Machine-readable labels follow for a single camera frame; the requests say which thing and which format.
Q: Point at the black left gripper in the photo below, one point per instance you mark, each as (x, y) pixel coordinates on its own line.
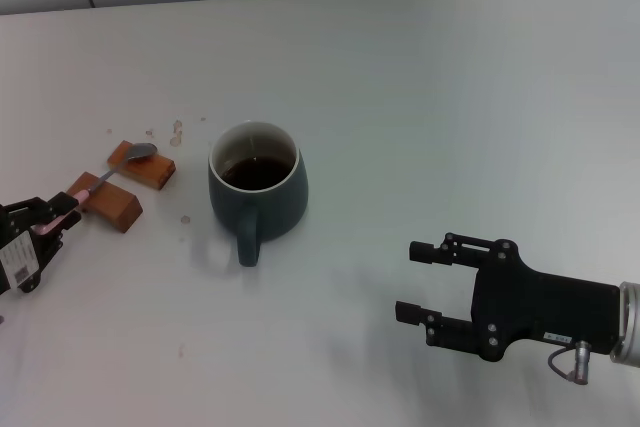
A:
(17, 257)

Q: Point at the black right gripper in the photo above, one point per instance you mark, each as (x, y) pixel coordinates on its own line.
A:
(540, 307)

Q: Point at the grey ceramic mug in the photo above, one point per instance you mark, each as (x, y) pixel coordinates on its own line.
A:
(265, 212)

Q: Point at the notched brown wooden block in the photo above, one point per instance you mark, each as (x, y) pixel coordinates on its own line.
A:
(116, 208)

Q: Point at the plain brown wooden block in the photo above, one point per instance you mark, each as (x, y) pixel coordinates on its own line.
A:
(150, 174)

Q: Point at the dark coffee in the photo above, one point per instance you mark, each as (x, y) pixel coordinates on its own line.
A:
(255, 173)

